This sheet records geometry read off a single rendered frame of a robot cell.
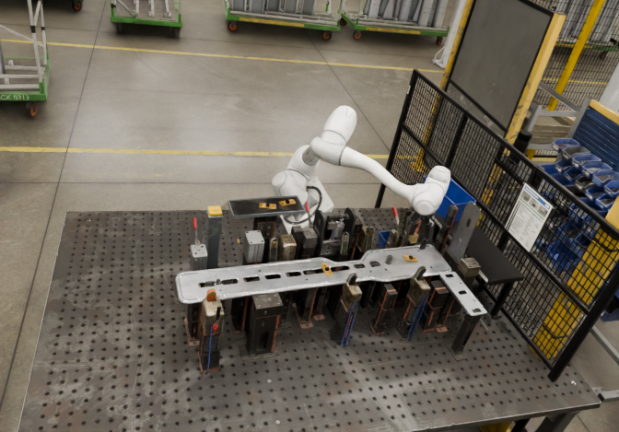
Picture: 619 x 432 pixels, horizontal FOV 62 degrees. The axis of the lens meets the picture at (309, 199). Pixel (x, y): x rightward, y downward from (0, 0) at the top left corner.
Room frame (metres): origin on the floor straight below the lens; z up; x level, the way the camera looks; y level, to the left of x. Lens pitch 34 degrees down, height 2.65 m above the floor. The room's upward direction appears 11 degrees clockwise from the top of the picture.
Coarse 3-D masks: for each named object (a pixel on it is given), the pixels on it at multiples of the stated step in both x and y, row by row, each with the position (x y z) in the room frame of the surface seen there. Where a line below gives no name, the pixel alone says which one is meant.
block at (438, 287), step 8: (432, 288) 1.97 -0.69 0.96; (440, 288) 1.96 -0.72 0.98; (432, 296) 1.95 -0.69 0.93; (440, 296) 1.93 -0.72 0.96; (432, 304) 1.93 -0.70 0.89; (440, 304) 1.94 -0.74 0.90; (424, 312) 1.96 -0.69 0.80; (432, 312) 1.94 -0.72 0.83; (424, 320) 1.94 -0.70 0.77; (432, 320) 1.94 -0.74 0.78; (424, 328) 1.93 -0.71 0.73; (432, 328) 1.95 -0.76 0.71
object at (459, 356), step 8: (464, 320) 1.84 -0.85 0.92; (472, 320) 1.81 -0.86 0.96; (464, 328) 1.82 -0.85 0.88; (472, 328) 1.82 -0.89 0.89; (456, 336) 1.85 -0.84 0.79; (464, 336) 1.81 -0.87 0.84; (448, 344) 1.87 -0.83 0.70; (456, 344) 1.83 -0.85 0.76; (464, 344) 1.83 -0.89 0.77; (456, 352) 1.81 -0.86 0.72; (456, 360) 1.78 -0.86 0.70
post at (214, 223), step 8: (208, 216) 1.97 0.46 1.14; (216, 216) 1.98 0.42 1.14; (208, 224) 1.96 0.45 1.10; (216, 224) 1.98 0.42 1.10; (208, 232) 1.96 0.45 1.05; (216, 232) 1.98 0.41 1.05; (208, 240) 1.97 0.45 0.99; (216, 240) 1.99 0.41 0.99; (208, 248) 1.97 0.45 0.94; (216, 248) 1.99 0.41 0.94; (208, 256) 1.97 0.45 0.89; (216, 256) 1.99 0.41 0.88; (208, 264) 1.97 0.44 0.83; (216, 264) 1.99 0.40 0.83
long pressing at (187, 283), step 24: (264, 264) 1.86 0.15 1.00; (288, 264) 1.90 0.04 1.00; (312, 264) 1.93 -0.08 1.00; (336, 264) 1.97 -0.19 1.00; (384, 264) 2.04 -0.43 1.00; (408, 264) 2.07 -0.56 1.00; (432, 264) 2.11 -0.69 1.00; (192, 288) 1.62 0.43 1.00; (216, 288) 1.65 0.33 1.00; (240, 288) 1.68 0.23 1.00; (264, 288) 1.71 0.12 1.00; (288, 288) 1.74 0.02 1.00
